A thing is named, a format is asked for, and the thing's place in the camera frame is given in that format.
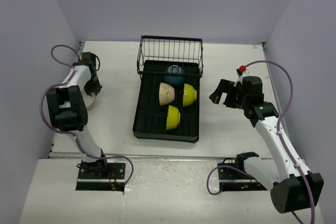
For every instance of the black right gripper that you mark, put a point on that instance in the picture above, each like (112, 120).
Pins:
(225, 87)

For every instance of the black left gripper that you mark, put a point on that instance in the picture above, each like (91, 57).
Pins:
(96, 88)

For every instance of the white speckled ceramic bowl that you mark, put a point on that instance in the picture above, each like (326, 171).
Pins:
(90, 101)

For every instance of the lime green bowl front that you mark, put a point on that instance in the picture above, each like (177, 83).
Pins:
(173, 118)

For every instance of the lime green bowl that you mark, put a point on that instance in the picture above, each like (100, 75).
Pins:
(173, 118)
(189, 95)

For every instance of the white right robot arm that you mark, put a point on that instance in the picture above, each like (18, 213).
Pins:
(292, 185)

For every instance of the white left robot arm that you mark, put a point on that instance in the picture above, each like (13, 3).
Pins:
(68, 113)

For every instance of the lime green bowl rear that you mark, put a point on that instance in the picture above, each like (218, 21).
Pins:
(189, 95)

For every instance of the blue ceramic bowl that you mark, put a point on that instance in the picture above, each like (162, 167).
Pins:
(176, 78)

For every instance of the beige bird painted bowl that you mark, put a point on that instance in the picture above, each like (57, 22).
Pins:
(166, 94)

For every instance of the black drip tray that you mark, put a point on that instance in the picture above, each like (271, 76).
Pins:
(151, 117)

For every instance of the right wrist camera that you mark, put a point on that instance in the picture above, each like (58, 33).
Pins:
(243, 71)

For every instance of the black wire dish rack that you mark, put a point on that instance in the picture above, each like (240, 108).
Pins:
(157, 53)

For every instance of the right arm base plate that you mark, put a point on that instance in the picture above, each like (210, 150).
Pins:
(231, 180)

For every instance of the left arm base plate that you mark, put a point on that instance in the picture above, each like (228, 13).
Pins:
(110, 178)

